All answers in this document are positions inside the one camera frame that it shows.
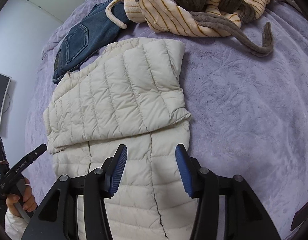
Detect cream quilted down jacket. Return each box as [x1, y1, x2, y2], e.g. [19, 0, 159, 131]
[43, 37, 197, 239]

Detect white puffer sleeve forearm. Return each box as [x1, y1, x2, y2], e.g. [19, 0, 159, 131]
[5, 210, 28, 240]

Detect person's left hand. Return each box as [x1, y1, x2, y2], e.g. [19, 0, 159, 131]
[6, 178, 37, 217]

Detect purple textured bed blanket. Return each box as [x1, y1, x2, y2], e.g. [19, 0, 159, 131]
[24, 0, 308, 240]

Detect dark smartphone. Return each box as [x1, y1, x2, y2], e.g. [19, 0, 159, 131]
[290, 202, 308, 231]

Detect folded blue denim jeans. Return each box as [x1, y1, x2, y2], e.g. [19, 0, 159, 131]
[52, 0, 122, 85]

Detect brown striped plush robe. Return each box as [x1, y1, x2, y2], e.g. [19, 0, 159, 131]
[105, 0, 295, 57]

